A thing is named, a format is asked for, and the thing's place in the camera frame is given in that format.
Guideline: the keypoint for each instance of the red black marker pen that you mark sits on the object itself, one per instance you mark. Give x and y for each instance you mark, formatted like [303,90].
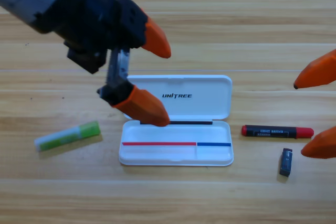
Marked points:
[275,131]

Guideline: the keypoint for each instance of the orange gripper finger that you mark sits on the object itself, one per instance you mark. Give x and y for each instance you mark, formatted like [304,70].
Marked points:
[156,40]
[321,146]
[144,108]
[319,73]

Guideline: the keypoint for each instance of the small black sharpener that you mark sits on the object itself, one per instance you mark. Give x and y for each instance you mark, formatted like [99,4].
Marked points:
[286,162]

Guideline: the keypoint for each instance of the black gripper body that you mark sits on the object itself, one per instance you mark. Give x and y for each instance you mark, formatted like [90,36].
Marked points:
[86,19]

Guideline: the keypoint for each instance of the white Unitree pencil case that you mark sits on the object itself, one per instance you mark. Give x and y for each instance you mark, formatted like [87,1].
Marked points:
[173,129]

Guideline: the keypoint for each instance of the green white glue stick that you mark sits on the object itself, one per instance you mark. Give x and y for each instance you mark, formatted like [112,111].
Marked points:
[68,136]

